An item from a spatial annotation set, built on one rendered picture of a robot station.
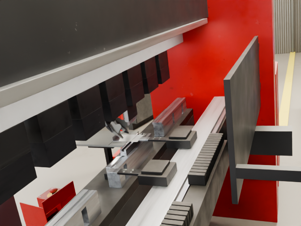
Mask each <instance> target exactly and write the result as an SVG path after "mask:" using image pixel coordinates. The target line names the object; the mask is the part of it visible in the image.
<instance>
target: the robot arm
mask: <svg viewBox="0 0 301 226"><path fill-rule="evenodd" d="M105 125H106V128H107V129H108V130H110V131H111V132H112V133H113V134H115V135H116V136H118V137H120V138H122V139H123V136H122V135H121V134H120V133H119V132H120V130H123V132H124V133H127V134H128V133H129V132H128V130H127V128H126V126H127V122H125V119H124V120H121V119H120V118H116V119H115V120H114V121H105Z"/></svg>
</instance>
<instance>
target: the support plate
mask: <svg viewBox="0 0 301 226"><path fill-rule="evenodd" d="M128 132H129V133H128V134H127V133H123V131H120V133H121V134H122V135H135V134H137V133H139V131H128ZM114 135H115V134H113V133H112V132H111V131H99V132H98V133H96V134H95V135H93V136H92V137H91V138H89V139H88V140H87V141H79V142H78V143H76V146H89V147H119V148H122V147H123V146H124V145H125V144H126V143H127V142H117V141H113V140H112V137H113V136H114ZM111 142H112V143H111ZM110 143H111V144H110Z"/></svg>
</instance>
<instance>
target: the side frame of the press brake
mask: <svg viewBox="0 0 301 226"><path fill-rule="evenodd" d="M207 6H208V17H207V21H208V23H207V24H204V25H202V26H199V27H197V28H194V29H192V30H189V31H187V32H185V33H183V42H182V43H180V44H178V45H176V46H174V47H172V48H170V49H168V50H167V55H168V66H169V74H170V78H169V79H168V80H167V81H166V82H164V83H163V84H158V85H159V87H158V88H156V89H155V90H153V91H152V92H151V93H150V96H151V103H152V110H153V117H154V119H155V118H156V117H157V116H158V115H159V114H160V113H161V112H162V111H164V110H165V109H166V108H167V107H168V106H169V105H170V104H171V103H172V102H173V101H174V100H175V99H176V98H183V97H185V98H186V107H187V109H193V116H194V125H195V124H196V123H197V121H198V120H199V118H200V117H201V115H202V114H203V112H204V111H205V110H206V108H207V107H208V105H209V104H210V102H211V101H212V99H213V98H214V97H215V96H224V78H225V77H226V76H227V74H228V73H229V71H230V70H231V68H232V67H233V66H234V64H235V63H236V62H237V60H238V59H239V57H240V56H241V55H242V53H243V52H244V50H245V49H246V48H247V46H248V45H249V43H250V42H251V40H252V39H253V38H254V36H258V43H259V72H260V83H261V90H260V96H261V107H260V111H259V115H258V120H257V126H276V94H275V39H274V2H273V0H207ZM247 164H248V165H277V156H274V155H249V159H248V163H247ZM213 216H218V217H230V218H239V219H247V220H256V221H265V222H278V181H270V180H255V179H244V180H243V184H242V189H241V194H240V198H239V202H238V204H232V194H231V181H230V168H229V167H228V170H227V173H226V176H225V179H224V182H223V185H222V188H221V191H220V194H219V197H218V200H217V203H216V206H215V209H214V212H213Z"/></svg>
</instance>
